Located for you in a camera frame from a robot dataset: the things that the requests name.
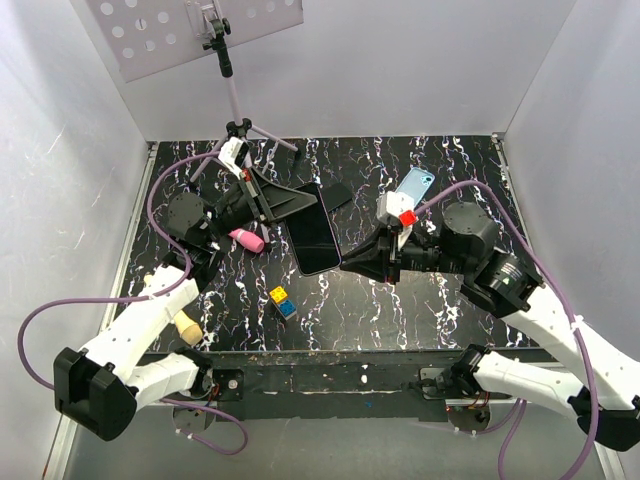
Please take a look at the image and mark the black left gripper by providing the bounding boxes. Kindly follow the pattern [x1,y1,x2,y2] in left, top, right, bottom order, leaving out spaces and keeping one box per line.
[202,167,319,246]

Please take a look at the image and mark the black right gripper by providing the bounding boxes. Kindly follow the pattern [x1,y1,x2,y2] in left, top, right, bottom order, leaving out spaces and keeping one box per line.
[339,218,471,283]

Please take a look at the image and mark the light blue phone case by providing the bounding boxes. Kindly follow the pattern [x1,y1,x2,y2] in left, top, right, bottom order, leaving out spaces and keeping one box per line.
[396,167,435,206]

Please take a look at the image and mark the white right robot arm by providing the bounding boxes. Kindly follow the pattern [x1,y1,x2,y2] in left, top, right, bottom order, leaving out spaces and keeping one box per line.
[341,202,639,452]

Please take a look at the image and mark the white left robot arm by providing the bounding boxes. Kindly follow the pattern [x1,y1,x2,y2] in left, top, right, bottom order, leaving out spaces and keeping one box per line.
[53,168,318,441]

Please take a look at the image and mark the pink cylindrical stick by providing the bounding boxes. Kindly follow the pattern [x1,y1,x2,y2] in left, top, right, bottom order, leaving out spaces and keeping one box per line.
[229,228,265,253]

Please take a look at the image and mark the orange and blue toy blocks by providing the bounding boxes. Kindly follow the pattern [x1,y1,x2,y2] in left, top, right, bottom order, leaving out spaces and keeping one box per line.
[269,286,297,320]

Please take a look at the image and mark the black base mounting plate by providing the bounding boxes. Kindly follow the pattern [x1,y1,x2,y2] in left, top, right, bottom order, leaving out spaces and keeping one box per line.
[154,349,496,426]

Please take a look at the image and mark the lilac music stand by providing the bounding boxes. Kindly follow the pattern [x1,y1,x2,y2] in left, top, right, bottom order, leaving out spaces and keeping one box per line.
[73,1,304,159]

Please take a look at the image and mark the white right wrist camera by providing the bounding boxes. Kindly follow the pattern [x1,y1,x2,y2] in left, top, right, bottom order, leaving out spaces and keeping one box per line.
[376,191,417,250]

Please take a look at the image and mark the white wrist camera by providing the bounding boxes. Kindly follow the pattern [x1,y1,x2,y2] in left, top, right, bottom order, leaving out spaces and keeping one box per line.
[376,191,417,250]
[218,137,249,179]

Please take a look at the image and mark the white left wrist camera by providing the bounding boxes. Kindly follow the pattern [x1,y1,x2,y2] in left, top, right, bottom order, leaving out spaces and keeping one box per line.
[218,137,249,179]

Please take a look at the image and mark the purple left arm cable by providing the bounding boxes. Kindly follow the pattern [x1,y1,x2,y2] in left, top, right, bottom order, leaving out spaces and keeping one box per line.
[17,144,249,456]

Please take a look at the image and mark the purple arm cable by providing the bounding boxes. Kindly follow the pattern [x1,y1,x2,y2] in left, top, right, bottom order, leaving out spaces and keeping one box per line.
[17,144,249,456]
[414,180,599,480]

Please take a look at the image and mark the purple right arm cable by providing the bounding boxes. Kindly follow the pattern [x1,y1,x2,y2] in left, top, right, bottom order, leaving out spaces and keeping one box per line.
[414,180,599,480]

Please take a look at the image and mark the wooden handled tool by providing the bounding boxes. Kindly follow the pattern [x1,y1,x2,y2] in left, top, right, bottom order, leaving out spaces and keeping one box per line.
[143,273,204,346]

